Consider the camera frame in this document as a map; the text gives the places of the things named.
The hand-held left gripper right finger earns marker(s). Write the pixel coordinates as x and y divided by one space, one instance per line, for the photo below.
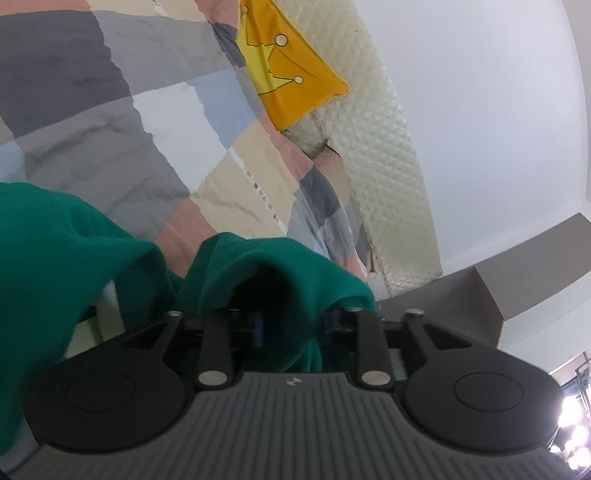
330 322

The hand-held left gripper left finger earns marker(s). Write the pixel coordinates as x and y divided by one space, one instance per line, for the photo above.
256 328

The green printed sweatshirt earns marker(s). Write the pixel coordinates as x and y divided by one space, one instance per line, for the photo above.
46 240

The cream quilted headboard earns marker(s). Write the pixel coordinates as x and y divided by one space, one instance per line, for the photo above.
392 138

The ceiling light fixture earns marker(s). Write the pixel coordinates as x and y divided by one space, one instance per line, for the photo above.
572 410

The yellow crown print pillow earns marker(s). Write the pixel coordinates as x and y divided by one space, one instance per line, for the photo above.
286 64

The checked patchwork duvet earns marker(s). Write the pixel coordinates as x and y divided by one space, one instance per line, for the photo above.
92 115

